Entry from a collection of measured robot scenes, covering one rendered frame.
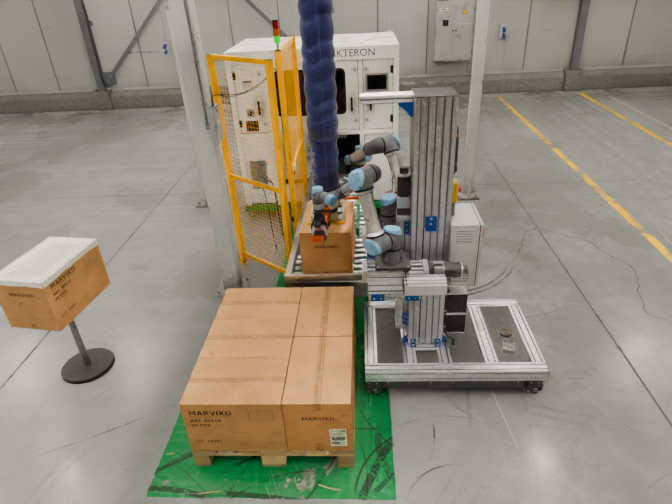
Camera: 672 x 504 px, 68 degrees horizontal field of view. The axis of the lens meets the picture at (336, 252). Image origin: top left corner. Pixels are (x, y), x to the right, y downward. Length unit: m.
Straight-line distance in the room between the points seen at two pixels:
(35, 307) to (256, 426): 1.73
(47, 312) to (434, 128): 2.79
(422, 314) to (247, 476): 1.58
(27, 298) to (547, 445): 3.52
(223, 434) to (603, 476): 2.27
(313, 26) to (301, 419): 2.46
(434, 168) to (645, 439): 2.18
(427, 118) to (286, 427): 1.99
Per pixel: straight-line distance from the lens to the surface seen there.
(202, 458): 3.45
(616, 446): 3.76
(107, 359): 4.50
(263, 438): 3.20
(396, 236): 3.07
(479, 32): 6.25
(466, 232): 3.27
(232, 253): 4.73
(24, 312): 4.00
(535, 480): 3.43
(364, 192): 2.91
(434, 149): 3.08
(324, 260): 3.88
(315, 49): 3.55
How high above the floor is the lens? 2.68
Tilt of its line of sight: 30 degrees down
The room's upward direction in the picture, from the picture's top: 3 degrees counter-clockwise
